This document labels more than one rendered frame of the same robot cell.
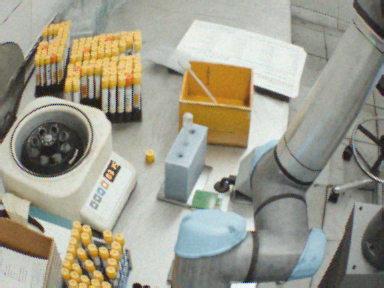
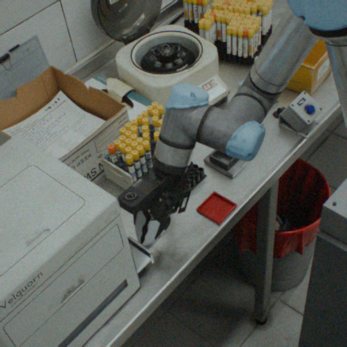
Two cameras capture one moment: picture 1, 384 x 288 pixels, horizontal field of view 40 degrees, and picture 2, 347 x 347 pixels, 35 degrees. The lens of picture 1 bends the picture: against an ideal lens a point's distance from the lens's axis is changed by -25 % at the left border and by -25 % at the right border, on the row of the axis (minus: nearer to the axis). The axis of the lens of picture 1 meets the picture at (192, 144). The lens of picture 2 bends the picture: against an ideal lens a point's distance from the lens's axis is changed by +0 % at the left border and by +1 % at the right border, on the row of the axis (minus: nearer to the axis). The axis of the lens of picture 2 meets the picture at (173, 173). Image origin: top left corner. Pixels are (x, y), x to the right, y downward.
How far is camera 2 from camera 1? 53 cm
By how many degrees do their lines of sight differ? 26
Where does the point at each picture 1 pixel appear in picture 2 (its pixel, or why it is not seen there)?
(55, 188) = (154, 81)
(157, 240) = not seen: hidden behind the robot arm
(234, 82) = (321, 52)
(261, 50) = not seen: outside the picture
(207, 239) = (177, 96)
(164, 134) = not seen: hidden behind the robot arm
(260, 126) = (329, 87)
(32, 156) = (149, 59)
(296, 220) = (244, 110)
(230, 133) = (299, 83)
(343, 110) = (287, 38)
